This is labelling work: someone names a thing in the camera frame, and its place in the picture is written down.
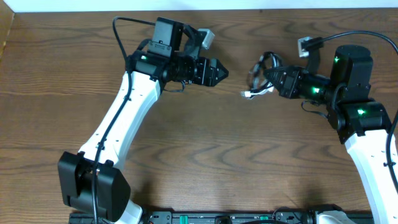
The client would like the white USB cable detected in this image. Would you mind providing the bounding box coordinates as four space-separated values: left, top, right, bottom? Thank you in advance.
240 60 276 100

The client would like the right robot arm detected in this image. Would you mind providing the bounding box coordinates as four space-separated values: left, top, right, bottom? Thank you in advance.
264 45 397 223

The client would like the black USB cable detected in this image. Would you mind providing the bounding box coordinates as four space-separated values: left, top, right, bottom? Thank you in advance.
248 51 284 94

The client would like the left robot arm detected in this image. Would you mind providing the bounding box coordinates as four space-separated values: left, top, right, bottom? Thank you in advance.
58 17 228 223

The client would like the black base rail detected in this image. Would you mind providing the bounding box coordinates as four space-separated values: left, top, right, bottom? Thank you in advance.
68 203 376 224

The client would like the cardboard panel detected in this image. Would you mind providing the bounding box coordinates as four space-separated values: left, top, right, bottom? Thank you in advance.
0 0 15 57

